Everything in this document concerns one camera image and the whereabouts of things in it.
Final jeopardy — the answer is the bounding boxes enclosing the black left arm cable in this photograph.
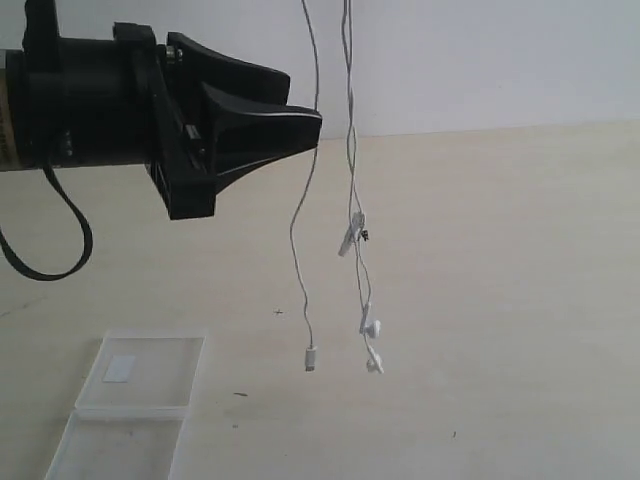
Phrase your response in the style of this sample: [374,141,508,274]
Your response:
[0,164,93,281]

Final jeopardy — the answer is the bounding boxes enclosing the white wired earphones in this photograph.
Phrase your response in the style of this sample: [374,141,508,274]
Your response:
[288,1,384,374]

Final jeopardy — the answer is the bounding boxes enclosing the clear plastic case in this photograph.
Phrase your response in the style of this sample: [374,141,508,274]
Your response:
[45,329,206,479]

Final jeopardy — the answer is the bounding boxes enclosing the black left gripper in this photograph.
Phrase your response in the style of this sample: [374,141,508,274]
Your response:
[21,1,322,220]

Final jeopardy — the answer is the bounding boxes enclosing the white label in case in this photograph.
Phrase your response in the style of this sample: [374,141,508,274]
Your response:
[102,355,136,383]

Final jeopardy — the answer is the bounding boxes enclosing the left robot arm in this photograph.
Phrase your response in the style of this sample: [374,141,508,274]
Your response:
[1,1,322,220]

